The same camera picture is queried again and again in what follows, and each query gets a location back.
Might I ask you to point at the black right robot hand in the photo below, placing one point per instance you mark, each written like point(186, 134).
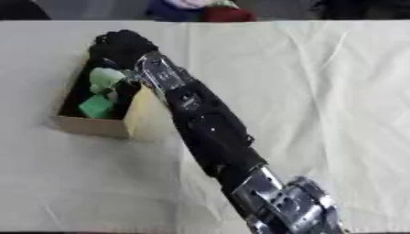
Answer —
point(122, 45)

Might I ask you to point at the green block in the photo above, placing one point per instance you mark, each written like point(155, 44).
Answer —
point(96, 106)

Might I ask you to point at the pale green toy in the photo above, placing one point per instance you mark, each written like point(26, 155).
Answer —
point(106, 76)

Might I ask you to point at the blue red white bag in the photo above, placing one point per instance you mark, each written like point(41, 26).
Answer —
point(200, 11)

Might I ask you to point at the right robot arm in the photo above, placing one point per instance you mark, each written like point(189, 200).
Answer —
point(213, 131)

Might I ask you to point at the tan cardboard box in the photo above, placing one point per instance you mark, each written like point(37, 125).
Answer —
point(96, 125)

